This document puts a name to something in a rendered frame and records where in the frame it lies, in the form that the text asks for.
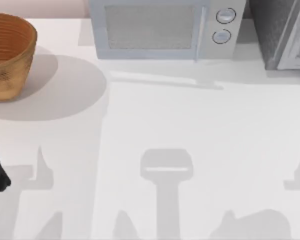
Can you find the microwave door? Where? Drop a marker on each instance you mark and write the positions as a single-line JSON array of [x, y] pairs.
[[150, 27]]

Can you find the pale microwave oven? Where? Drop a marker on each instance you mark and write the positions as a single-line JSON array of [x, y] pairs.
[[222, 50]]

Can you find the round microwave knob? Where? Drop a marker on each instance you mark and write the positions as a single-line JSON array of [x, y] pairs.
[[225, 15], [221, 36]]

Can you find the brown woven basket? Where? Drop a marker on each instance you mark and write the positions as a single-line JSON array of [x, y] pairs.
[[7, 62]]

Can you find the grey cabinet door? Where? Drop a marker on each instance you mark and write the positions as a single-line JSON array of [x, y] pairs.
[[293, 37]]

